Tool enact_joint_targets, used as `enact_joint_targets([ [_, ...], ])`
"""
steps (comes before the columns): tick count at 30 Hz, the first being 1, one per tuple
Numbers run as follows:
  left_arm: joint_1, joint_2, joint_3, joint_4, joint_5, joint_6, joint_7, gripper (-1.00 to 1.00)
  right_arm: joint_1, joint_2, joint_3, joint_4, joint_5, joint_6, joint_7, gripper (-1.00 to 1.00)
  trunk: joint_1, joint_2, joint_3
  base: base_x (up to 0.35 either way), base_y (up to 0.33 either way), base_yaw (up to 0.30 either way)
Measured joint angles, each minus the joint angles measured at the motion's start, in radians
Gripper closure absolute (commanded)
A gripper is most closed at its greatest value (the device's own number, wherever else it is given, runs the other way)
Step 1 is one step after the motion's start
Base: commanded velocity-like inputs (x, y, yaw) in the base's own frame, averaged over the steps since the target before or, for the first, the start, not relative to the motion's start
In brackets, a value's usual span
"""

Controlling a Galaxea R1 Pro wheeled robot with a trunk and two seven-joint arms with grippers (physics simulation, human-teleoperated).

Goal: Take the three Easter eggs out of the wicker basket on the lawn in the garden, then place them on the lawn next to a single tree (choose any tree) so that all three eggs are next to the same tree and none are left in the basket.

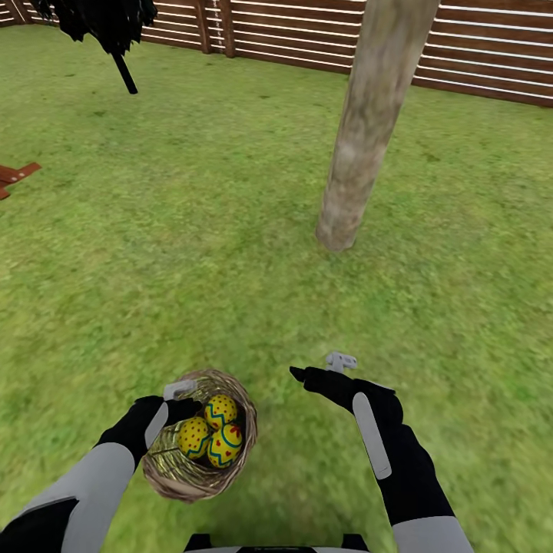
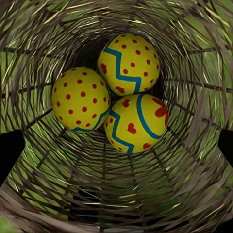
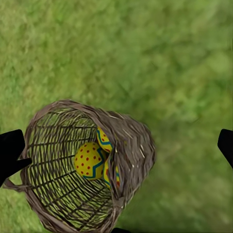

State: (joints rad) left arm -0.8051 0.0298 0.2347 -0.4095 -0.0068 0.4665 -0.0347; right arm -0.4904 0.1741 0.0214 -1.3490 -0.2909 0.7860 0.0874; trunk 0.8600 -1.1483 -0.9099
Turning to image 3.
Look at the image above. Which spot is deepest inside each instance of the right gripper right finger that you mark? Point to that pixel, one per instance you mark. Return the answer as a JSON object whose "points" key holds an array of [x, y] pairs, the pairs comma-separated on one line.
{"points": [[225, 144]]}

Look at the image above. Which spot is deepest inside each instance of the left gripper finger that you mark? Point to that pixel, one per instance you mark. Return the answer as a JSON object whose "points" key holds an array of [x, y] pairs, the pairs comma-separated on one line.
{"points": [[19, 165]]}

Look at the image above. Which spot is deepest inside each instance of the wicker basket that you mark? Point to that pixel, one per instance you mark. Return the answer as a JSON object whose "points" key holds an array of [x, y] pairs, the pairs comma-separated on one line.
{"points": [[134, 154]]}

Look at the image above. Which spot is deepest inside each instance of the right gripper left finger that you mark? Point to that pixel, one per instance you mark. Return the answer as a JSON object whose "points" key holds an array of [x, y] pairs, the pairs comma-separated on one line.
{"points": [[12, 145]]}

